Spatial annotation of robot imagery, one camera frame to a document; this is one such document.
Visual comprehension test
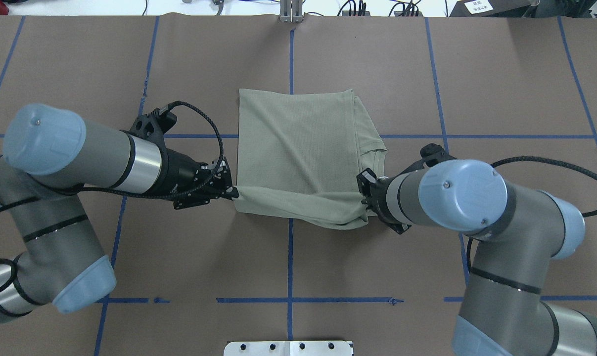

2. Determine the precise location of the aluminium frame post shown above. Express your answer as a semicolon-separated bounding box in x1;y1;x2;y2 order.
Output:
278;0;304;23

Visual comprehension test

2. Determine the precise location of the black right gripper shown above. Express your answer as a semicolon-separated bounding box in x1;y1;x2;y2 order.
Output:
356;143;456;235

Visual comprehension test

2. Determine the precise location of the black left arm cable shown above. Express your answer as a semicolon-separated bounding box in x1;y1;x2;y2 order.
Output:
0;101;225;221

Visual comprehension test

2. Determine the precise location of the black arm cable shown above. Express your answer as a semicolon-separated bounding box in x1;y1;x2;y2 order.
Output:
465;156;597;277
0;101;225;221

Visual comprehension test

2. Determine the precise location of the olive green long-sleeve shirt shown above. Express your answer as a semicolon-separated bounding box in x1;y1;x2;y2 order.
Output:
234;89;387;230

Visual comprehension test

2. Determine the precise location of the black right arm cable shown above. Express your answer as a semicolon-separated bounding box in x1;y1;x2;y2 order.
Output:
465;156;597;277

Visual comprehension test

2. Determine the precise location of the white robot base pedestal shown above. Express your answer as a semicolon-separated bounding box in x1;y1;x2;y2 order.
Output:
223;340;355;356

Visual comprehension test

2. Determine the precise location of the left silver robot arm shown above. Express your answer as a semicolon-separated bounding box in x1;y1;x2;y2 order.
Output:
0;101;239;324

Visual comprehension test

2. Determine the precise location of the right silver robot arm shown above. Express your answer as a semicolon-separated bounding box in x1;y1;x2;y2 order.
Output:
357;144;597;356

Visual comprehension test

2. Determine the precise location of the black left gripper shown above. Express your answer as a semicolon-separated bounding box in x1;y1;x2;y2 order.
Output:
130;110;239;210

